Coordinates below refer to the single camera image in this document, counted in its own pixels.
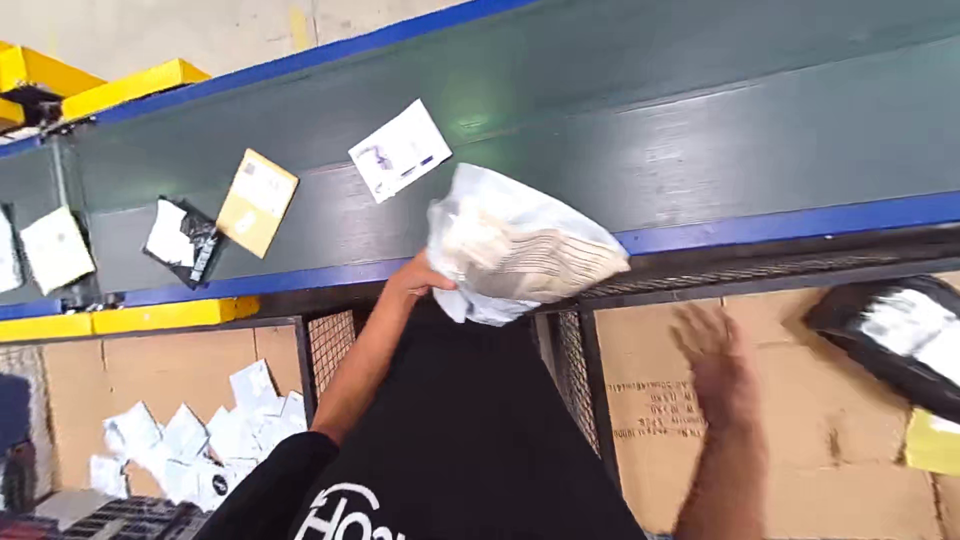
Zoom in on person's right hand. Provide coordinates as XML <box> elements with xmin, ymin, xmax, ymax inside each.
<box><xmin>669</xmin><ymin>302</ymin><xmax>760</xmax><ymax>435</ymax></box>

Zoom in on person's left hand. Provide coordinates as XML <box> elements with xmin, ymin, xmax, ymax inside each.
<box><xmin>385</xmin><ymin>248</ymin><xmax>457</xmax><ymax>307</ymax></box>

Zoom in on clear plastic bag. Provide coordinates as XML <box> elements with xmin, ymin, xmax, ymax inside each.
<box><xmin>426</xmin><ymin>162</ymin><xmax>632</xmax><ymax>328</ymax></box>

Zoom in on person's right forearm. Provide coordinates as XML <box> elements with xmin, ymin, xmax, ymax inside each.
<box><xmin>672</xmin><ymin>420</ymin><xmax>771</xmax><ymax>540</ymax></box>

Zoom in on person's left forearm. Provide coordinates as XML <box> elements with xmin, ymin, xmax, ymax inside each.
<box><xmin>193</xmin><ymin>283</ymin><xmax>412</xmax><ymax>540</ymax></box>

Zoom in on white envelope with purple print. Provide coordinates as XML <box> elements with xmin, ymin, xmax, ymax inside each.
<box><xmin>348</xmin><ymin>98</ymin><xmax>454</xmax><ymax>205</ymax></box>

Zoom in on cardboard-lined cage bin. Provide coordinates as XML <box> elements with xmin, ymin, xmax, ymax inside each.
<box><xmin>535</xmin><ymin>262</ymin><xmax>960</xmax><ymax>540</ymax></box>
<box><xmin>0</xmin><ymin>309</ymin><xmax>358</xmax><ymax>540</ymax></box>

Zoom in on dark conveyor belt, blue rims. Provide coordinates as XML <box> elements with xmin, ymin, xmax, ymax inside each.
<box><xmin>0</xmin><ymin>0</ymin><xmax>960</xmax><ymax>319</ymax></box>

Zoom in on orange-brown envelope, white label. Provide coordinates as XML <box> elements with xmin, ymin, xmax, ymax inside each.
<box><xmin>215</xmin><ymin>147</ymin><xmax>300</xmax><ymax>261</ymax></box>

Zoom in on large black package, white labels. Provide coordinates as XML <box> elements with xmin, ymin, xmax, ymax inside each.
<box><xmin>804</xmin><ymin>274</ymin><xmax>960</xmax><ymax>426</ymax></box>

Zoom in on yellow packet with white label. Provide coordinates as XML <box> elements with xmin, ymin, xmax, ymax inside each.
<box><xmin>903</xmin><ymin>407</ymin><xmax>960</xmax><ymax>477</ymax></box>

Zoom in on black package with white label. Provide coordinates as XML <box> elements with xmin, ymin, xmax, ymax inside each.
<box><xmin>142</xmin><ymin>195</ymin><xmax>223</xmax><ymax>291</ymax></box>

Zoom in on pile of white envelopes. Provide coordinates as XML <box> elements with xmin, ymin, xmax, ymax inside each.
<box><xmin>89</xmin><ymin>358</ymin><xmax>308</xmax><ymax>513</ymax></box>

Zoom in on yellow metal guard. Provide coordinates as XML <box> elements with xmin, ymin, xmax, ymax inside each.
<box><xmin>60</xmin><ymin>58</ymin><xmax>213</xmax><ymax>123</ymax></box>
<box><xmin>0</xmin><ymin>311</ymin><xmax>95</xmax><ymax>345</ymax></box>
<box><xmin>0</xmin><ymin>42</ymin><xmax>108</xmax><ymax>101</ymax></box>
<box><xmin>90</xmin><ymin>295</ymin><xmax>261</xmax><ymax>336</ymax></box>

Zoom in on cream square packet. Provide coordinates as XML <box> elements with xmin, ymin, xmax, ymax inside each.
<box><xmin>19</xmin><ymin>205</ymin><xmax>97</xmax><ymax>297</ymax></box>

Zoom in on white rounded packet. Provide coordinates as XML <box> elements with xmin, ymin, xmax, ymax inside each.
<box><xmin>0</xmin><ymin>204</ymin><xmax>25</xmax><ymax>294</ymax></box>

